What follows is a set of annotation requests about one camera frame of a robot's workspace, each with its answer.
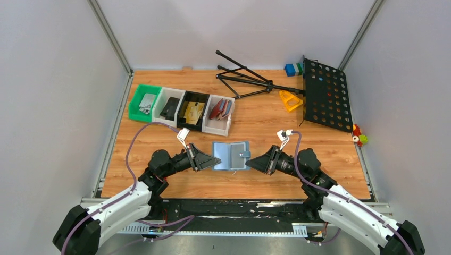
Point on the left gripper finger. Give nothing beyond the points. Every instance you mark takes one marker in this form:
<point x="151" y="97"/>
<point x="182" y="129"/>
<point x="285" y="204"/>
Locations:
<point x="204" y="164"/>
<point x="200" y="156"/>

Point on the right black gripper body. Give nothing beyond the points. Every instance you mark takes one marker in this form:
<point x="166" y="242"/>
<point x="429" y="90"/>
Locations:
<point x="284" y="164"/>

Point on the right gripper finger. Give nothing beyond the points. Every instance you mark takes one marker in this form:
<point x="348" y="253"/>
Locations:
<point x="261" y="167"/>
<point x="263" y="160"/>

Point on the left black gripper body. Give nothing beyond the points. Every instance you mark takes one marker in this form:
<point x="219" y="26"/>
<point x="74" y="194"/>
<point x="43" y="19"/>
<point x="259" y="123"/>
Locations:
<point x="190" y="161"/>

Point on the blue card holder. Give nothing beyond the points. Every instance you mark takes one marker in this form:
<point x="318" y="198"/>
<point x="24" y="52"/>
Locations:
<point x="226" y="110"/>
<point x="222" y="151"/>

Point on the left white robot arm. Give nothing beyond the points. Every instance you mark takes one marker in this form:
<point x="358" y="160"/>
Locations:
<point x="84" y="230"/>

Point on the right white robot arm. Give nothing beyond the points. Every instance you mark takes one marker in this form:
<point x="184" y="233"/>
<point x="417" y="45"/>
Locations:
<point x="331" y="203"/>

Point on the white bin with card holders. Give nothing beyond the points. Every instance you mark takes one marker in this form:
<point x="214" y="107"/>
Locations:
<point x="218" y="125"/>

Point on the gold cards stack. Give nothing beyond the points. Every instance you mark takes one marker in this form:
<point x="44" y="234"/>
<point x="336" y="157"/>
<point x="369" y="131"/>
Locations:
<point x="193" y="112"/>

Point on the black cards stack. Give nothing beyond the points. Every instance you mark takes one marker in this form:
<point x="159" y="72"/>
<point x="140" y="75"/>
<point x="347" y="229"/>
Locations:
<point x="169" y="110"/>

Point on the red card holder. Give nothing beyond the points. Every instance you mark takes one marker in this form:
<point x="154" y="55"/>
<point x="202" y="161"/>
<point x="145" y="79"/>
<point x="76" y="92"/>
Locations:
<point x="217" y="109"/>

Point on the white bin with black cards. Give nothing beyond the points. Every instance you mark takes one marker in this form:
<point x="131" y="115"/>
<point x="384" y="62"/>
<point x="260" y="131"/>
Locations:
<point x="160" y="102"/>

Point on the silver cards stack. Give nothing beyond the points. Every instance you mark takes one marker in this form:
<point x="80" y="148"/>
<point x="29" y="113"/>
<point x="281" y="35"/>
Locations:
<point x="147" y="103"/>

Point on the yellow triangle toy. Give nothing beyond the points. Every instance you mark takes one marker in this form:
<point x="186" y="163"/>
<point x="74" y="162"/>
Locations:
<point x="290" y="101"/>

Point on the black plastic bin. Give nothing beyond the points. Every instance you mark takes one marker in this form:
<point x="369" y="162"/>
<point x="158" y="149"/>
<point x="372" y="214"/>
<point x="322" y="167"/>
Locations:
<point x="191" y="96"/>

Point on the black folded tripod stand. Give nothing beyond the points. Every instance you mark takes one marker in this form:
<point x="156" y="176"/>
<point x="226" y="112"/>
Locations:
<point x="243" y="74"/>

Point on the green plastic bin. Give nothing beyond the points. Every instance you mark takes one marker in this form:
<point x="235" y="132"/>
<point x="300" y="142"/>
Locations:
<point x="133" y="109"/>

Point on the black perforated music desk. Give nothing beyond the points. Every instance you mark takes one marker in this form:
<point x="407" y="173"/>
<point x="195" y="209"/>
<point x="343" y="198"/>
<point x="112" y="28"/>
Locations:
<point x="326" y="97"/>

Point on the colourful toy pile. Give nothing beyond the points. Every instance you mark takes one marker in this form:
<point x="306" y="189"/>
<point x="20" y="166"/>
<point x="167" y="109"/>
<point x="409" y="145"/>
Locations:
<point x="358" y="137"/>

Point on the blue green toy blocks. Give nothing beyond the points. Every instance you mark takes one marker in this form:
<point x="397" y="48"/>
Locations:
<point x="294" y="69"/>

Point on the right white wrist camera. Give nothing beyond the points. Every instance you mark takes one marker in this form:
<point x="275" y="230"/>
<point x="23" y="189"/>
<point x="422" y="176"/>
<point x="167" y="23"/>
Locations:
<point x="284" y="137"/>

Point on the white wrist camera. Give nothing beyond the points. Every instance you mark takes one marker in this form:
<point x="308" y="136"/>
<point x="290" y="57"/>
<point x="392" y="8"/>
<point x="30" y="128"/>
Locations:
<point x="284" y="137"/>
<point x="182" y="135"/>

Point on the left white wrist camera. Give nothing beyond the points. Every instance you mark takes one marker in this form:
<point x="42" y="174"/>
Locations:
<point x="182" y="135"/>

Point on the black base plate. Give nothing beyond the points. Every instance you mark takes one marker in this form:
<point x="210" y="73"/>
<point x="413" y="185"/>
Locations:
<point x="237" y="215"/>

